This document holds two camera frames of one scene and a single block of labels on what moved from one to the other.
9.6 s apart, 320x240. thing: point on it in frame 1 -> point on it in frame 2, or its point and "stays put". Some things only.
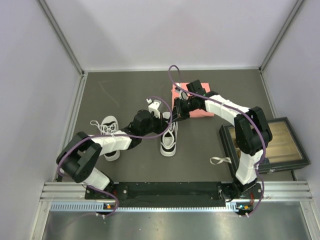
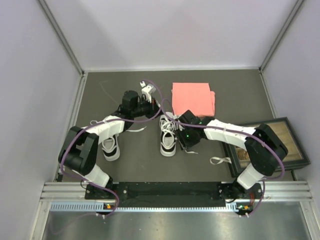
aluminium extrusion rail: [278, 190] stays put
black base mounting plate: [201, 191] stays put
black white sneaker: [168, 141] stays put
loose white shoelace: [226, 159] stays put
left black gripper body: [155, 124] -> [145, 108]
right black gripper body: [184, 106] -> [186, 138]
